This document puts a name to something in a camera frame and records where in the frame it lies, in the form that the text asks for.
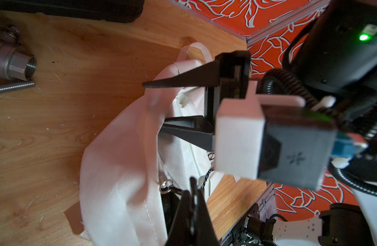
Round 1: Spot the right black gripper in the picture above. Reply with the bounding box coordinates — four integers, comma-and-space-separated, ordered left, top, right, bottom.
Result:
142, 50, 251, 152

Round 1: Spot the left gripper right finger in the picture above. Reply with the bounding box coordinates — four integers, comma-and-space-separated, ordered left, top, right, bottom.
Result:
193, 189, 220, 246

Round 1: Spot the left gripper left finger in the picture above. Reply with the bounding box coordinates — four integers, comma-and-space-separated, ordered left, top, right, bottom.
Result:
165, 177, 197, 246

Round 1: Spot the white student backpack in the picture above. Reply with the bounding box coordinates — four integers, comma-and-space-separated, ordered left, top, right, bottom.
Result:
79, 42, 238, 246

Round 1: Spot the metal pipe elbow fitting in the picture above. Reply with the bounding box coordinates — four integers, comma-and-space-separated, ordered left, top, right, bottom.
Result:
0, 39, 37, 81

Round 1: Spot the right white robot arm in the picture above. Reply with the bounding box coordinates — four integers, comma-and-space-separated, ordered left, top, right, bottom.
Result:
143, 1, 377, 246

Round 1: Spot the black plastic case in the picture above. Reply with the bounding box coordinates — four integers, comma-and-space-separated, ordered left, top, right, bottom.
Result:
0, 0, 145, 23

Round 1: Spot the steel bolt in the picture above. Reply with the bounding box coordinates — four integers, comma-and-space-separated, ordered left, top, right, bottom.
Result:
0, 82, 35, 94

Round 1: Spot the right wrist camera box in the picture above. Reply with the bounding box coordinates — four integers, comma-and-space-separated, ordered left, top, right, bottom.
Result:
214, 82, 338, 190

